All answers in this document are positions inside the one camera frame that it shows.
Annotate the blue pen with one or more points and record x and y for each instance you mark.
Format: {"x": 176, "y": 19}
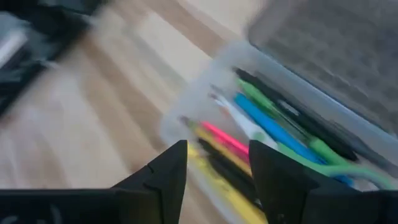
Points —
{"x": 273, "y": 129}

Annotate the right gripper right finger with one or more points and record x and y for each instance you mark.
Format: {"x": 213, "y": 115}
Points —
{"x": 286, "y": 193}

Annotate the green mechanical pencil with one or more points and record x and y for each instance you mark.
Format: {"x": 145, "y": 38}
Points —
{"x": 326, "y": 152}

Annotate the black pen with clip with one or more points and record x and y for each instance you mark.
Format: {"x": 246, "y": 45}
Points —
{"x": 230, "y": 171}

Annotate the green scissors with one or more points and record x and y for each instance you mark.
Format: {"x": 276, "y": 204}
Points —
{"x": 342, "y": 169}

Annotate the yellow highlighter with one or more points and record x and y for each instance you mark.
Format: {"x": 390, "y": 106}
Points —
{"x": 230, "y": 196}

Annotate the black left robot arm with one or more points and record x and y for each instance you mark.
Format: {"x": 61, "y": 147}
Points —
{"x": 62, "y": 31}

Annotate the pink highlighter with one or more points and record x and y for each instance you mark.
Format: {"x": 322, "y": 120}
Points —
{"x": 227, "y": 140}

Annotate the grey pen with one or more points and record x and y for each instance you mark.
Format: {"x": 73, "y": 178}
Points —
{"x": 245, "y": 123}

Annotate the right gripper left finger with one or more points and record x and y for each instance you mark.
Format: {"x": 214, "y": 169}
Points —
{"x": 161, "y": 186}

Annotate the clear plastic supply box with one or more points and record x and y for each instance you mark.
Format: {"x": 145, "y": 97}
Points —
{"x": 326, "y": 46}

